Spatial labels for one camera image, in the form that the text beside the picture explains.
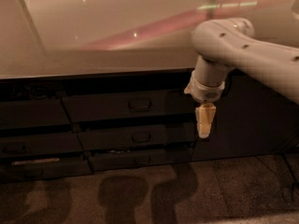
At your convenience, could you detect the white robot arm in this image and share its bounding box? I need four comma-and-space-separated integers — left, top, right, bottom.
185, 18, 299, 138

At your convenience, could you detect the dark drawer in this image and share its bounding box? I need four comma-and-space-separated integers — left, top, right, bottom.
0, 100, 69, 130
63, 90, 194, 122
78, 122, 195, 150
0, 133, 82, 158
0, 157, 92, 183
89, 147, 192, 172

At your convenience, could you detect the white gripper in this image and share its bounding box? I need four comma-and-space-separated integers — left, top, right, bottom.
184, 71, 225, 139

